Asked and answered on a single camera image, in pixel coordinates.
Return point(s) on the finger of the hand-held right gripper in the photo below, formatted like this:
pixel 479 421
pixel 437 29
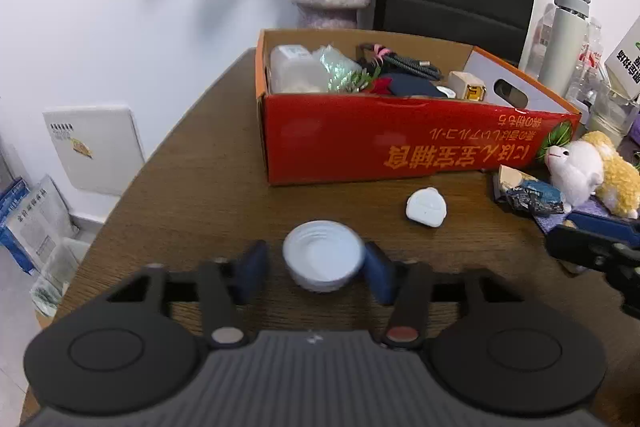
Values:
pixel 600 222
pixel 575 249

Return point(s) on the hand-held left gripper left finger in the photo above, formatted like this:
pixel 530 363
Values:
pixel 252 267

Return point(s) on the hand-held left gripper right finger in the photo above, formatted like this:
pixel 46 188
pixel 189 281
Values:
pixel 380 272

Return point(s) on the white plastic lid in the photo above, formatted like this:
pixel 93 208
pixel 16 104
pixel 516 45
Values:
pixel 322 257

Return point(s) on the red cardboard box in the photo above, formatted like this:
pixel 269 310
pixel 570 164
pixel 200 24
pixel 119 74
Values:
pixel 350 142

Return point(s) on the wooden desktop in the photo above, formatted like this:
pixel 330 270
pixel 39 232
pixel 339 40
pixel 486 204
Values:
pixel 200 207

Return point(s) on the purple cloth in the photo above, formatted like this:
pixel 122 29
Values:
pixel 595 207

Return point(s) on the white and yellow plush toy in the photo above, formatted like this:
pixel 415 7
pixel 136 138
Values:
pixel 585 167

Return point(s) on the dark blue snack wrapper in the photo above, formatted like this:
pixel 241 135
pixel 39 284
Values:
pixel 537 199

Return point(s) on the white flat plastic piece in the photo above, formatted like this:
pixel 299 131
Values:
pixel 425 207

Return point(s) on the tan torn package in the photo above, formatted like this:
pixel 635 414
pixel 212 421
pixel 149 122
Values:
pixel 510 179

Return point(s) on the clear glass jar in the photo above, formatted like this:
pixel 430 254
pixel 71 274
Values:
pixel 610 117

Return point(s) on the clear bottle with red label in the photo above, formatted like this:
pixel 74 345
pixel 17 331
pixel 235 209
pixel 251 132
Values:
pixel 590 62

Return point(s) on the white sign card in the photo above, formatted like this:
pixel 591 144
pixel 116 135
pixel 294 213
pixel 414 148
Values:
pixel 625 57

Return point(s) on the white thermos bottle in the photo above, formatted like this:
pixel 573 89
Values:
pixel 562 52

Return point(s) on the small red object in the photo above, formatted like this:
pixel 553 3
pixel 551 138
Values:
pixel 382 86

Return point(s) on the cream and yellow charger cube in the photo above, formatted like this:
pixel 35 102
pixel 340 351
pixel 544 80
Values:
pixel 467 87

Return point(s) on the dark blue case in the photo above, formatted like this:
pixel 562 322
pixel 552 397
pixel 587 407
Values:
pixel 415 86

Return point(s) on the small white round cap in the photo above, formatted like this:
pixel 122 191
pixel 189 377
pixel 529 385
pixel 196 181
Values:
pixel 446 93

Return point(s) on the small green leafy object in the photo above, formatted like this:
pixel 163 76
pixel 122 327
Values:
pixel 359 80

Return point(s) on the clear plastic bottle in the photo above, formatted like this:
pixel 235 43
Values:
pixel 542 37

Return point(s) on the translucent plastic box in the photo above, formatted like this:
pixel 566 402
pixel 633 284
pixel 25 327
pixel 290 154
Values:
pixel 295 72

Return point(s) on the pale green plastic bag bundle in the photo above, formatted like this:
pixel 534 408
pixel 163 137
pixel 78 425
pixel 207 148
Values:
pixel 340 67

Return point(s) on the white printed carton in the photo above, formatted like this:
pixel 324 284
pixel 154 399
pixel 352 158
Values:
pixel 40 222

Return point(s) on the blue and white carton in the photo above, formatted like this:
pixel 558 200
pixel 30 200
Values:
pixel 10 227

